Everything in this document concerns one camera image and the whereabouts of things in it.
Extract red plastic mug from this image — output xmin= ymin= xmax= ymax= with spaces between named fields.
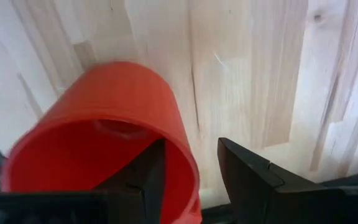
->
xmin=0 ymin=61 xmax=203 ymax=224

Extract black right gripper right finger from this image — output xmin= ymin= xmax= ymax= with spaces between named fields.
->
xmin=218 ymin=137 xmax=345 ymax=224

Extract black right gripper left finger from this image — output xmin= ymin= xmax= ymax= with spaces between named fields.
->
xmin=93 ymin=138 xmax=167 ymax=224

